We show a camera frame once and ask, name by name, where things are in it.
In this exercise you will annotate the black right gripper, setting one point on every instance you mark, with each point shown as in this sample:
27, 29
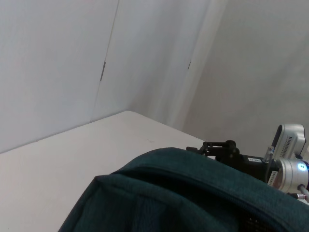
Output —
246, 164

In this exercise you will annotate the dark teal fabric lunch bag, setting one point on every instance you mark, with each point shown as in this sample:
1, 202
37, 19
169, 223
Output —
108, 205

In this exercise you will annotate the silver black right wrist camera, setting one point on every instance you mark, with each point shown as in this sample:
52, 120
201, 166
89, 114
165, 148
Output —
290, 140

